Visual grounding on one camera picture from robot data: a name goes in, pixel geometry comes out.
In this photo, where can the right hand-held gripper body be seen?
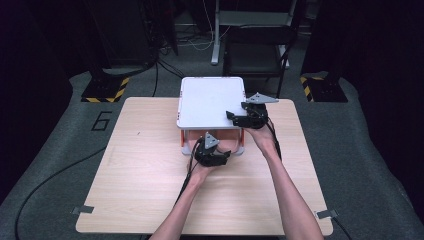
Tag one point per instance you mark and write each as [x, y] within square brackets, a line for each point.
[258, 115]

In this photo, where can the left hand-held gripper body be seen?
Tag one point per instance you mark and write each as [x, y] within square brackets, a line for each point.
[204, 156]

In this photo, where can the white two-tier shoe rack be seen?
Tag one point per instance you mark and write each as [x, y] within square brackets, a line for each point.
[206, 100]

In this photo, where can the person's left hand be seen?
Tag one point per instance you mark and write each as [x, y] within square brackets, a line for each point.
[201, 172]

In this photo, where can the person's right hand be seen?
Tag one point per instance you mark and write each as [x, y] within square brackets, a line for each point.
[265, 138]

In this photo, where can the black folding chair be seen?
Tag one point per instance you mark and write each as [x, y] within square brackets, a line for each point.
[253, 56]

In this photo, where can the black stand base striped edge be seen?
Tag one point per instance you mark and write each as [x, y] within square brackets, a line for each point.
[325, 90]
[105, 90]

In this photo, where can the grey tape piece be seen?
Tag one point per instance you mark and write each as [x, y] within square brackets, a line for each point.
[326, 214]
[83, 210]

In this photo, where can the dark curtain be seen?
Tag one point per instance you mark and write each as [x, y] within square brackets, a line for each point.
[30, 83]
[383, 66]

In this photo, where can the black equipment cabinet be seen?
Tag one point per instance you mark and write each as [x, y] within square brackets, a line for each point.
[123, 33]

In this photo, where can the white metal desk frame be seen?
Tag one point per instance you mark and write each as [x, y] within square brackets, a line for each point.
[216, 40]

